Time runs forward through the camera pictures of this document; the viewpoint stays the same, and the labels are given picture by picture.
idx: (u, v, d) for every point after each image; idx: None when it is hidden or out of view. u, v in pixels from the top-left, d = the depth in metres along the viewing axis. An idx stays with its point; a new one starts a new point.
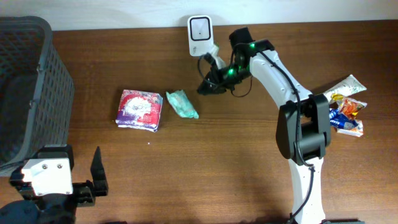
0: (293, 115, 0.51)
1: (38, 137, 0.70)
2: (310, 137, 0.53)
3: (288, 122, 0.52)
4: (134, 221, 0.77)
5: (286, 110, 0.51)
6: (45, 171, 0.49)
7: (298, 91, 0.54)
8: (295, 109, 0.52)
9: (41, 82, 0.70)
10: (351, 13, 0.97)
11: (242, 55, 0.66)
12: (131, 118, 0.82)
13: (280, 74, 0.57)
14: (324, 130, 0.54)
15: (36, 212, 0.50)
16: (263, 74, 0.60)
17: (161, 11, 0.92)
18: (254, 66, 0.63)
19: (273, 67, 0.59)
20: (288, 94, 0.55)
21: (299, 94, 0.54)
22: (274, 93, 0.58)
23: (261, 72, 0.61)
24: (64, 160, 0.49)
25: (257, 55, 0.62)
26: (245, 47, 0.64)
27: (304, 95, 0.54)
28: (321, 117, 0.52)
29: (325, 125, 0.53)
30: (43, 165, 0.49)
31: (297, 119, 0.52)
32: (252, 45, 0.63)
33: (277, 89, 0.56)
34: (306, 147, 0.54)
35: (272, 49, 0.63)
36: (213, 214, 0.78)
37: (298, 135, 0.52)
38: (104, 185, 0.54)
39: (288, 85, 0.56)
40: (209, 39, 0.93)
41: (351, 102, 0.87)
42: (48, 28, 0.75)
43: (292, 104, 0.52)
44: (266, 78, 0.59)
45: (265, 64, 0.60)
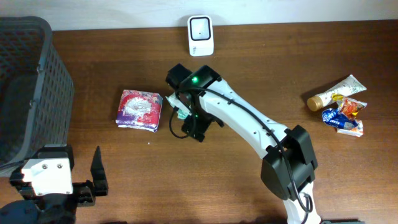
0: (280, 162, 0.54)
1: (38, 137, 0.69)
2: (299, 169, 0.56)
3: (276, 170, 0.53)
4: (134, 220, 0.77)
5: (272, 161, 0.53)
6: (45, 171, 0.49)
7: (272, 131, 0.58)
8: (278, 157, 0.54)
9: (41, 82, 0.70)
10: (351, 13, 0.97)
11: (188, 93, 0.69)
12: (131, 117, 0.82)
13: (247, 115, 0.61)
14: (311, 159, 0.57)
15: (36, 212, 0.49)
16: (224, 114, 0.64)
17: (161, 11, 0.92)
18: (209, 106, 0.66)
19: (231, 106, 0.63)
20: (262, 134, 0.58)
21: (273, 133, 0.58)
22: (245, 134, 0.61)
23: (223, 114, 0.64)
24: (64, 159, 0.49)
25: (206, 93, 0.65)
26: (188, 84, 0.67)
27: (280, 133, 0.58)
28: (305, 150, 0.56)
29: (309, 155, 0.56)
30: (43, 165, 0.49)
31: (284, 164, 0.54)
32: (194, 81, 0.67)
33: (247, 131, 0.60)
34: (298, 180, 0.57)
35: (218, 79, 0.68)
36: (213, 214, 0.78)
37: (291, 174, 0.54)
38: (105, 185, 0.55)
39: (259, 126, 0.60)
40: (209, 39, 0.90)
41: (351, 102, 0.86)
42: (48, 29, 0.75)
43: (274, 152, 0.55)
44: (231, 119, 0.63)
45: (221, 104, 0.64)
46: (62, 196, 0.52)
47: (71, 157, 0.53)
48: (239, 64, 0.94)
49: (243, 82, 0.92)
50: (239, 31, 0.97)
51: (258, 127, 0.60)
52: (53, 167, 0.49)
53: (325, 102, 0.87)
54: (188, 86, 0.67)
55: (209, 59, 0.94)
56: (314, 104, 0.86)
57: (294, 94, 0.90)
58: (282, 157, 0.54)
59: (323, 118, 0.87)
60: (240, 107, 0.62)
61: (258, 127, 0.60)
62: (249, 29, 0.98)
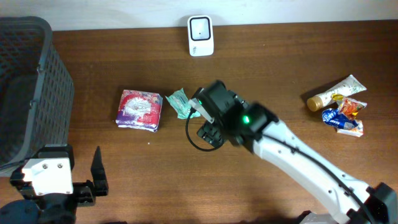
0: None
1: (38, 137, 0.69)
2: None
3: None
4: (134, 220, 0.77)
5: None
6: (45, 170, 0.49)
7: (352, 190, 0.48)
8: (367, 223, 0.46)
9: (41, 82, 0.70)
10: (351, 13, 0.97)
11: (239, 136, 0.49)
12: (131, 118, 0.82)
13: (318, 170, 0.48)
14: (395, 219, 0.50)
15: (35, 212, 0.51)
16: (285, 163, 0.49)
17: (161, 11, 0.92)
18: (265, 155, 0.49)
19: (296, 155, 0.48)
20: (339, 193, 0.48)
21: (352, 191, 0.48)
22: (311, 186, 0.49)
23: (287, 167, 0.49)
24: (63, 159, 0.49)
25: (258, 135, 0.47)
26: (237, 127, 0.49)
27: (361, 191, 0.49)
28: (392, 209, 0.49)
29: (393, 214, 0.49)
30: (43, 165, 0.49)
31: (364, 221, 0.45)
32: (245, 121, 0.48)
33: (319, 188, 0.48)
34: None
35: (277, 121, 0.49)
36: (212, 214, 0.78)
37: None
38: (105, 185, 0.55)
39: (334, 183, 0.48)
40: (209, 39, 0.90)
41: (352, 102, 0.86)
42: (48, 29, 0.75)
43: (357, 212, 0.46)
44: (296, 172, 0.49)
45: (283, 152, 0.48)
46: (63, 196, 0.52)
47: (72, 157, 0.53)
48: (239, 64, 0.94)
49: (243, 82, 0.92)
50: (239, 31, 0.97)
51: (334, 185, 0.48)
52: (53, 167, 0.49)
53: (325, 102, 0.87)
54: (235, 130, 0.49)
55: (209, 59, 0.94)
56: (314, 104, 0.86)
57: (294, 94, 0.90)
58: (370, 221, 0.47)
59: (323, 118, 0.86)
60: (310, 158, 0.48)
61: (334, 185, 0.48)
62: (249, 29, 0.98)
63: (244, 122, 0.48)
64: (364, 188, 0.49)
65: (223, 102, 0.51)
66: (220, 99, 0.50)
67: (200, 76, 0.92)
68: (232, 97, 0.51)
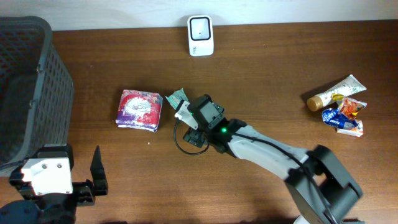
0: (308, 186, 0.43)
1: (38, 137, 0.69)
2: (317, 192, 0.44)
3: (306, 195, 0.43)
4: (134, 220, 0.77)
5: (295, 184, 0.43)
6: (45, 170, 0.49)
7: (291, 154, 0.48)
8: (304, 181, 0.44)
9: (41, 82, 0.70)
10: (352, 13, 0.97)
11: (221, 145, 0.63)
12: (131, 117, 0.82)
13: (260, 142, 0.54)
14: (347, 180, 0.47)
15: (36, 211, 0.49)
16: (250, 155, 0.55)
17: (161, 11, 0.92)
18: (236, 150, 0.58)
19: (254, 142, 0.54)
20: (283, 161, 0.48)
21: (296, 157, 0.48)
22: (268, 166, 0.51)
23: (250, 154, 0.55)
24: (63, 159, 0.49)
25: (232, 139, 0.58)
26: (219, 135, 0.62)
27: (301, 155, 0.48)
28: (335, 168, 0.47)
29: (341, 174, 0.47)
30: (43, 165, 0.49)
31: (302, 181, 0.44)
32: (224, 130, 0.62)
33: (268, 163, 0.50)
34: (341, 213, 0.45)
35: (245, 124, 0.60)
36: (212, 214, 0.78)
37: (311, 195, 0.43)
38: (104, 185, 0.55)
39: (282, 155, 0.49)
40: (209, 39, 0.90)
41: (351, 102, 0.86)
42: (48, 29, 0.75)
43: (296, 173, 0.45)
44: (255, 156, 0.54)
45: (245, 142, 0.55)
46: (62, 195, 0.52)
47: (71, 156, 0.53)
48: (239, 64, 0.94)
49: (243, 82, 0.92)
50: (239, 31, 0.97)
51: (279, 156, 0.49)
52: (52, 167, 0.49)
53: (325, 102, 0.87)
54: (217, 137, 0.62)
55: (209, 59, 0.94)
56: (314, 104, 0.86)
57: (294, 94, 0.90)
58: (310, 179, 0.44)
59: (323, 118, 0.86)
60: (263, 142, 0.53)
61: (280, 156, 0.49)
62: (249, 29, 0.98)
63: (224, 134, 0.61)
64: (303, 152, 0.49)
65: (212, 116, 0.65)
66: (209, 114, 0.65)
67: (200, 76, 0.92)
68: (218, 113, 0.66)
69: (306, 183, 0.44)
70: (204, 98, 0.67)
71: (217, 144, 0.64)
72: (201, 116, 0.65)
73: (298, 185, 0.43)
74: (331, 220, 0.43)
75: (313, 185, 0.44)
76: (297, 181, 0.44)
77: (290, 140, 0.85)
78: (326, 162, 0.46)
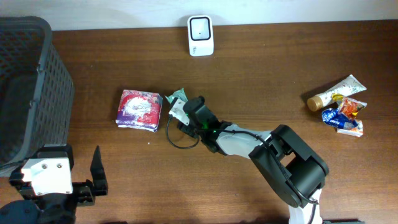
0: (268, 158, 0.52)
1: (38, 137, 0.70)
2: (277, 163, 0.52)
3: (265, 165, 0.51)
4: (134, 220, 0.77)
5: (256, 156, 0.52)
6: (45, 171, 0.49)
7: (259, 135, 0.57)
8: (263, 153, 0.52)
9: (41, 82, 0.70)
10: (352, 13, 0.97)
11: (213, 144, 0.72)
12: (131, 117, 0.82)
13: (240, 133, 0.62)
14: (310, 155, 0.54)
15: (37, 212, 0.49)
16: (232, 144, 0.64)
17: (161, 11, 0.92)
18: (221, 142, 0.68)
19: (236, 134, 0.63)
20: (253, 143, 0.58)
21: (262, 137, 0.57)
22: (244, 150, 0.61)
23: (231, 144, 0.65)
24: (63, 159, 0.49)
25: (220, 135, 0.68)
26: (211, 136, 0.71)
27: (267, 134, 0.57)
28: (297, 144, 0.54)
29: (305, 149, 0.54)
30: (43, 165, 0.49)
31: (263, 154, 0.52)
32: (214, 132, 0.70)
33: (245, 149, 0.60)
34: (305, 185, 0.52)
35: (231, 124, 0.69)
36: (212, 214, 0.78)
37: (271, 165, 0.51)
38: (104, 185, 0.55)
39: (251, 138, 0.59)
40: (209, 39, 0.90)
41: (351, 102, 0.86)
42: (48, 29, 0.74)
43: (259, 147, 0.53)
44: (235, 145, 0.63)
45: (228, 135, 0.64)
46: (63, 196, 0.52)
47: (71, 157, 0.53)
48: (239, 64, 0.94)
49: (242, 82, 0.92)
50: (239, 31, 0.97)
51: (250, 140, 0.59)
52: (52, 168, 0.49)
53: (325, 102, 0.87)
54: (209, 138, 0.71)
55: (209, 59, 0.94)
56: (314, 104, 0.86)
57: (294, 94, 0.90)
58: (270, 153, 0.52)
59: (323, 118, 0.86)
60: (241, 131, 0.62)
61: (251, 139, 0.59)
62: (249, 29, 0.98)
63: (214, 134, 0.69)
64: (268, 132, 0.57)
65: (206, 119, 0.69)
66: (203, 117, 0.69)
67: (200, 76, 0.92)
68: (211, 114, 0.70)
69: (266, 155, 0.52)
70: (198, 101, 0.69)
71: (209, 143, 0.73)
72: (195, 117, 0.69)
73: (259, 157, 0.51)
74: (291, 188, 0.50)
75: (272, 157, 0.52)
76: (259, 154, 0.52)
77: None
78: (288, 138, 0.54)
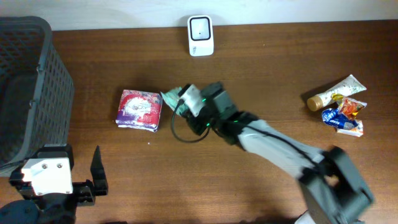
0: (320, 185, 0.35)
1: (38, 137, 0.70)
2: (329, 193, 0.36)
3: (315, 195, 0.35)
4: (134, 220, 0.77)
5: (308, 182, 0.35)
6: (45, 170, 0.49)
7: (306, 153, 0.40)
8: (316, 180, 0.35)
9: (41, 82, 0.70)
10: (352, 13, 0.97)
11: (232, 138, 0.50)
12: (131, 117, 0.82)
13: (278, 140, 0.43)
14: (362, 186, 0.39)
15: (37, 211, 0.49)
16: (260, 150, 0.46)
17: (161, 11, 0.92)
18: (247, 147, 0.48)
19: (268, 137, 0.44)
20: (298, 159, 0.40)
21: (309, 156, 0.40)
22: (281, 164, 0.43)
23: (255, 147, 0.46)
24: (63, 159, 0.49)
25: None
26: None
27: (315, 155, 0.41)
28: (352, 174, 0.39)
29: (359, 185, 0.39)
30: (43, 165, 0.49)
31: (315, 182, 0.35)
32: None
33: (282, 162, 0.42)
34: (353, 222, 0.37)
35: None
36: (212, 214, 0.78)
37: (322, 193, 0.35)
38: (104, 185, 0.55)
39: (293, 151, 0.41)
40: (209, 39, 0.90)
41: (351, 102, 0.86)
42: (48, 29, 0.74)
43: (310, 175, 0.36)
44: (266, 153, 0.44)
45: (257, 137, 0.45)
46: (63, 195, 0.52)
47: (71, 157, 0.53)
48: (239, 64, 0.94)
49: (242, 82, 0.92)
50: (239, 31, 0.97)
51: (295, 154, 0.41)
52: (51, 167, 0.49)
53: (325, 102, 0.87)
54: None
55: (209, 59, 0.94)
56: (314, 104, 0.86)
57: (294, 94, 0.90)
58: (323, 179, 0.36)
59: (323, 118, 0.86)
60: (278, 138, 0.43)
61: (296, 154, 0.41)
62: (249, 29, 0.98)
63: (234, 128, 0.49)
64: (318, 151, 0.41)
65: (224, 108, 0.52)
66: None
67: (200, 76, 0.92)
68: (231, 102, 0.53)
69: (320, 184, 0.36)
70: (218, 86, 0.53)
71: None
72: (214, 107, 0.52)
73: (310, 183, 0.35)
74: None
75: (326, 186, 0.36)
76: (309, 180, 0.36)
77: None
78: (341, 164, 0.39)
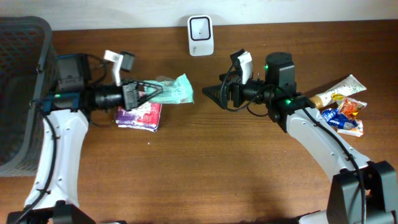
0: (356, 188, 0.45)
1: (37, 137, 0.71)
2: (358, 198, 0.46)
3: (346, 193, 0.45)
4: (133, 221, 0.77)
5: (344, 183, 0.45)
6: (114, 57, 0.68)
7: (352, 157, 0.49)
8: (354, 182, 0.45)
9: (41, 83, 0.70)
10: (351, 13, 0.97)
11: (277, 113, 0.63)
12: (131, 117, 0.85)
13: (324, 133, 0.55)
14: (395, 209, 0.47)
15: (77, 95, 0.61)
16: (306, 135, 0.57)
17: (161, 10, 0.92)
18: (292, 125, 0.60)
19: (316, 127, 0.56)
20: (340, 157, 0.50)
21: (355, 160, 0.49)
22: (320, 153, 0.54)
23: (301, 130, 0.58)
24: (119, 57, 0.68)
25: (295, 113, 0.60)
26: (280, 105, 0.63)
27: (360, 162, 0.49)
28: (391, 191, 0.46)
29: (393, 201, 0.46)
30: (115, 56, 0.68)
31: (352, 185, 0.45)
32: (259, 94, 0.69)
33: (324, 152, 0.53)
34: None
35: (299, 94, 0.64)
36: (212, 214, 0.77)
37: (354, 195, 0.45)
38: (106, 105, 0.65)
39: (339, 149, 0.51)
40: (209, 38, 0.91)
41: (351, 102, 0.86)
42: (48, 30, 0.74)
43: (351, 175, 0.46)
44: (310, 139, 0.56)
45: (306, 123, 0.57)
46: (68, 102, 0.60)
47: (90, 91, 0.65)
48: None
49: None
50: (239, 31, 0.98)
51: (337, 149, 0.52)
52: (63, 94, 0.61)
53: (325, 102, 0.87)
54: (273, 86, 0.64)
55: (209, 59, 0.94)
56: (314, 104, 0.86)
57: None
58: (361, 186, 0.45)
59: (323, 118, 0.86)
60: (326, 132, 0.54)
61: (339, 150, 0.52)
62: (249, 29, 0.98)
63: (286, 106, 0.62)
64: (364, 160, 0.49)
65: (285, 83, 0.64)
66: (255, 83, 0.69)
67: (200, 76, 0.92)
68: (292, 81, 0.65)
69: (355, 187, 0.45)
70: (289, 59, 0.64)
71: (273, 111, 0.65)
72: (277, 74, 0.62)
73: (346, 184, 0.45)
74: None
75: (360, 191, 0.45)
76: (347, 181, 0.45)
77: (290, 140, 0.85)
78: (385, 181, 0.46)
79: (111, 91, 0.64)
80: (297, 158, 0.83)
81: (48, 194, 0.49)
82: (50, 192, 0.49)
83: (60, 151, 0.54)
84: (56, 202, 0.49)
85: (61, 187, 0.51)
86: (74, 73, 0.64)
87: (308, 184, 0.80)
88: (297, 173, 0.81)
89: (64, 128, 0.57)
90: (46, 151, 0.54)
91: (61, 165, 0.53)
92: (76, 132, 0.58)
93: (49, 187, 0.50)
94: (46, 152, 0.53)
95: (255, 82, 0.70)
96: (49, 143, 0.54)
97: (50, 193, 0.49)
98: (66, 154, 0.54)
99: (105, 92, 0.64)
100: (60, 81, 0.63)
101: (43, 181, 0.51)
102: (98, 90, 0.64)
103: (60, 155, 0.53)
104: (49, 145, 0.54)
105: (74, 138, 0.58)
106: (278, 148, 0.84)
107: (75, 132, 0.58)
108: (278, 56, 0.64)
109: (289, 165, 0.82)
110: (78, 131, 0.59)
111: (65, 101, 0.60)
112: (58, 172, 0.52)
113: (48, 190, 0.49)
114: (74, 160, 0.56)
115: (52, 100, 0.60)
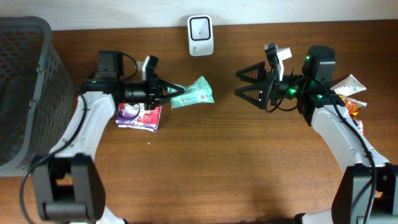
0: (367, 182, 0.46)
1: (38, 137, 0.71)
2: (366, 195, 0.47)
3: (356, 185, 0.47)
4: (133, 221, 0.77)
5: (356, 174, 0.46)
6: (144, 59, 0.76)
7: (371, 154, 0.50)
8: (367, 177, 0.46)
9: (41, 83, 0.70)
10: (351, 13, 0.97)
11: (306, 106, 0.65)
12: (131, 118, 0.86)
13: (347, 129, 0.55)
14: None
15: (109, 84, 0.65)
16: (329, 129, 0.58)
17: (161, 10, 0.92)
18: (318, 118, 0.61)
19: (341, 123, 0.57)
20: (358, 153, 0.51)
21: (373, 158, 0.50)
22: (339, 147, 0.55)
23: (325, 124, 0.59)
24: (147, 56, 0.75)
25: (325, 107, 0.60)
26: (313, 98, 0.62)
27: (379, 162, 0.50)
28: None
29: None
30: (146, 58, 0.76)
31: (365, 178, 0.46)
32: (291, 91, 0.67)
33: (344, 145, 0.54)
34: None
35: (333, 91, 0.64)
36: (212, 214, 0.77)
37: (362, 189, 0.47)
38: (135, 99, 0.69)
39: (359, 144, 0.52)
40: (209, 38, 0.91)
41: (351, 102, 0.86)
42: (48, 29, 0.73)
43: (365, 171, 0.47)
44: (333, 132, 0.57)
45: (332, 117, 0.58)
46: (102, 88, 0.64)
47: (120, 84, 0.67)
48: (239, 63, 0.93)
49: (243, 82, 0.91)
50: (239, 31, 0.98)
51: (358, 145, 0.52)
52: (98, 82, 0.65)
53: None
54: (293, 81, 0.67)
55: (209, 59, 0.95)
56: None
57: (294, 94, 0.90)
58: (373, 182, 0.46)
59: None
60: (350, 127, 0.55)
61: (359, 147, 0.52)
62: (249, 29, 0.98)
63: (319, 101, 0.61)
64: (382, 161, 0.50)
65: (321, 77, 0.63)
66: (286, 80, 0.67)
67: (200, 76, 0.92)
68: (329, 79, 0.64)
69: (365, 182, 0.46)
70: (333, 54, 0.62)
71: (303, 104, 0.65)
72: (318, 68, 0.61)
73: (359, 176, 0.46)
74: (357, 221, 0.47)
75: (371, 187, 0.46)
76: (360, 174, 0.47)
77: (290, 140, 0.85)
78: None
79: (138, 88, 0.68)
80: (297, 158, 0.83)
81: (71, 146, 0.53)
82: (72, 144, 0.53)
83: (86, 122, 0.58)
84: (76, 153, 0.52)
85: (83, 143, 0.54)
86: (109, 66, 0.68)
87: (307, 184, 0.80)
88: (297, 173, 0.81)
89: (96, 104, 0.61)
90: (76, 118, 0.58)
91: (87, 129, 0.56)
92: (103, 112, 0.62)
93: (73, 141, 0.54)
94: (75, 120, 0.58)
95: (290, 78, 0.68)
96: (79, 113, 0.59)
97: (73, 146, 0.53)
98: (92, 125, 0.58)
99: (133, 88, 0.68)
100: (97, 72, 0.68)
101: (69, 136, 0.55)
102: (128, 85, 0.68)
103: (86, 124, 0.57)
104: (78, 116, 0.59)
105: (101, 117, 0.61)
106: (278, 148, 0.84)
107: (102, 111, 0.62)
108: (321, 48, 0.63)
109: (289, 165, 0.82)
110: (105, 112, 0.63)
111: (99, 89, 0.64)
112: (83, 132, 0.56)
113: (71, 143, 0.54)
114: (97, 136, 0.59)
115: (87, 85, 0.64)
